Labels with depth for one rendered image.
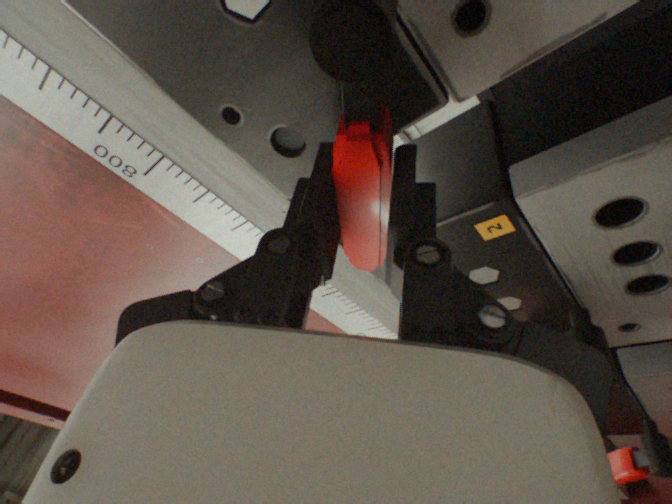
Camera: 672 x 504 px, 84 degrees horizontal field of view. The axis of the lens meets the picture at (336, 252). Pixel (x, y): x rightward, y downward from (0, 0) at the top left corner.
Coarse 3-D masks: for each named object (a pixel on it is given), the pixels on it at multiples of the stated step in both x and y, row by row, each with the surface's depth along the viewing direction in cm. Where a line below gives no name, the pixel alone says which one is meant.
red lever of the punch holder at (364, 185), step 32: (352, 0) 7; (384, 0) 8; (320, 32) 8; (352, 32) 8; (384, 32) 8; (320, 64) 8; (352, 64) 8; (384, 64) 8; (352, 96) 10; (352, 128) 10; (384, 128) 11; (352, 160) 11; (384, 160) 11; (352, 192) 12; (384, 192) 12; (352, 224) 13; (384, 224) 13; (352, 256) 14; (384, 256) 14
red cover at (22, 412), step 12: (0, 396) 68; (12, 396) 69; (0, 408) 73; (12, 408) 71; (24, 408) 70; (36, 408) 71; (48, 408) 72; (60, 408) 74; (36, 420) 78; (48, 420) 75; (60, 420) 73
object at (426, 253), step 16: (416, 240) 10; (432, 240) 10; (416, 256) 10; (432, 256) 10; (448, 256) 10; (416, 272) 9; (432, 272) 9; (448, 272) 9; (416, 288) 9; (432, 288) 9; (448, 288) 9; (400, 304) 11; (416, 304) 9; (432, 304) 9; (448, 304) 9; (400, 320) 9; (416, 320) 8; (432, 320) 8; (448, 320) 8; (400, 336) 8; (416, 336) 8; (432, 336) 8; (448, 336) 8
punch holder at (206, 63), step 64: (64, 0) 12; (128, 0) 12; (192, 0) 12; (256, 0) 11; (320, 0) 11; (448, 0) 10; (512, 0) 10; (576, 0) 10; (192, 64) 13; (256, 64) 13; (448, 64) 12; (512, 64) 11; (256, 128) 15; (320, 128) 15
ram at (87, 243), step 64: (0, 0) 13; (64, 64) 14; (128, 64) 14; (0, 128) 17; (128, 128) 16; (192, 128) 16; (0, 192) 21; (64, 192) 20; (128, 192) 20; (256, 192) 18; (0, 256) 27; (64, 256) 26; (128, 256) 24; (192, 256) 23; (0, 320) 38; (64, 320) 35; (320, 320) 27; (384, 320) 26; (0, 384) 63; (64, 384) 56
